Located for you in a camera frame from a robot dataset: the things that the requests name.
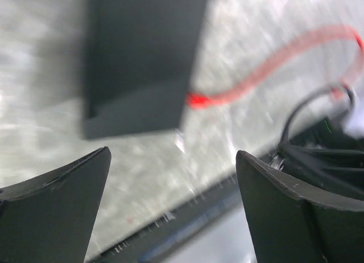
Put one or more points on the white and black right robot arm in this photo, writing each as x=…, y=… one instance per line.
x=326, y=157

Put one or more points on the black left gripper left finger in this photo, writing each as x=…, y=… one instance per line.
x=50, y=218

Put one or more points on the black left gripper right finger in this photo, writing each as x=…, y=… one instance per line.
x=292, y=221

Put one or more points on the black network switch box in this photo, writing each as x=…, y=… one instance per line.
x=138, y=63

